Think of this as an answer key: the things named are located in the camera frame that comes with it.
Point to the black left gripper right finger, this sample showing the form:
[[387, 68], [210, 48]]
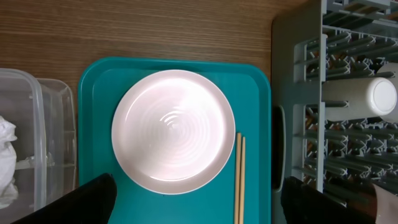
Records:
[[304, 205]]

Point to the cream bowl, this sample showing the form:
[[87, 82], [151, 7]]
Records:
[[392, 117]]

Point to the wooden chopstick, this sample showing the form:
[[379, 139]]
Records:
[[237, 177], [242, 181]]

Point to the grey dishwasher rack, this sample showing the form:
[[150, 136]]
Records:
[[317, 42]]

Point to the white napkin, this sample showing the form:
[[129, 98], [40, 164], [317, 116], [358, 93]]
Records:
[[9, 191]]

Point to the teal plastic tray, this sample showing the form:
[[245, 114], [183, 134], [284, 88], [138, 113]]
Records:
[[248, 91]]

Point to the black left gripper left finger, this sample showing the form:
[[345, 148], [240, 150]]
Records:
[[92, 202]]

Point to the cream plastic cup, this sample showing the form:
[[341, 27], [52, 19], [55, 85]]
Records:
[[366, 98]]

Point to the clear plastic waste bin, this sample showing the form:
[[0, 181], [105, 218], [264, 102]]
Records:
[[43, 112]]

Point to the pink plate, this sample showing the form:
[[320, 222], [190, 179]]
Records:
[[173, 132]]

